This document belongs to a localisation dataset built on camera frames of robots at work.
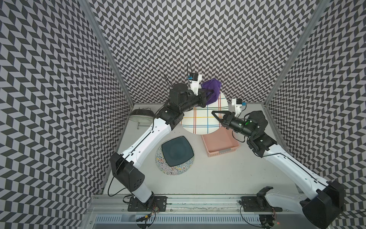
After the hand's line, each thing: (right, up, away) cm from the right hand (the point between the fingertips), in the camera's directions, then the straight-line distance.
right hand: (211, 115), depth 65 cm
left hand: (0, +11, +1) cm, 11 cm away
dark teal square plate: (-18, -22, +22) cm, 35 cm away
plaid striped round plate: (-5, -2, 0) cm, 5 cm away
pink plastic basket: (+11, -18, +30) cm, 36 cm away
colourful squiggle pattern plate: (-27, -29, +22) cm, 45 cm away
